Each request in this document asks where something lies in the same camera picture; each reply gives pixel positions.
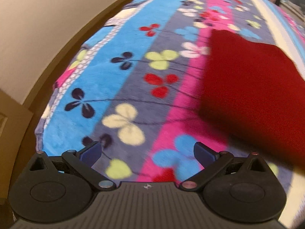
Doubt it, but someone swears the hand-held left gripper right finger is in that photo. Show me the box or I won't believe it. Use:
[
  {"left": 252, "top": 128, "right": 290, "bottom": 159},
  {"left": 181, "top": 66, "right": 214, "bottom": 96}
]
[{"left": 180, "top": 142, "right": 270, "bottom": 193}]

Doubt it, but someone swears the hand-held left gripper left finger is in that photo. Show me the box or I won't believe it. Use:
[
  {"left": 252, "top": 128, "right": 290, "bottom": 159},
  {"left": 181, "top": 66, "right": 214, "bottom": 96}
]
[{"left": 29, "top": 141, "right": 118, "bottom": 192}]

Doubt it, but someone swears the red knitted sweater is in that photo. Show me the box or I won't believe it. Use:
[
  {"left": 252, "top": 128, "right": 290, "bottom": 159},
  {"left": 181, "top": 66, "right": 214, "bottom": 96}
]
[{"left": 199, "top": 29, "right": 305, "bottom": 170}]

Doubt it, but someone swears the wooden panel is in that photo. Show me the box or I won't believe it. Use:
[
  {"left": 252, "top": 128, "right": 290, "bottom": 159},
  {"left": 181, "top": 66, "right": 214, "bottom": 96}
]
[{"left": 0, "top": 88, "right": 34, "bottom": 206}]

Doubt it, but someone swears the floral striped blanket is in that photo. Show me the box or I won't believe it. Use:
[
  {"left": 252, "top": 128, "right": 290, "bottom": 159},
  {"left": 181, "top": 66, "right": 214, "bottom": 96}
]
[{"left": 35, "top": 0, "right": 305, "bottom": 184}]

